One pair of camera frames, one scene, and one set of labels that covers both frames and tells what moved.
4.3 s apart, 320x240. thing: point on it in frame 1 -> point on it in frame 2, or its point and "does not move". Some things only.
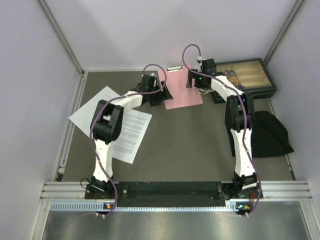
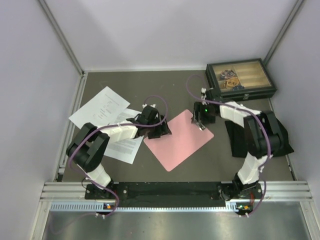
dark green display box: x=250 y=75 does not move
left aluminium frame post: x=62 y=35 does not move
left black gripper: x=157 y=101 -> x=164 y=130
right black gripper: x=192 y=75 -> x=198 y=107
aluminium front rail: x=71 y=190 does not move
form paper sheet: x=83 y=117 does not move
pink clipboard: x=175 y=79 -> x=186 y=138
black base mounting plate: x=193 y=194 does not move
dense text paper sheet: x=134 y=126 does not move
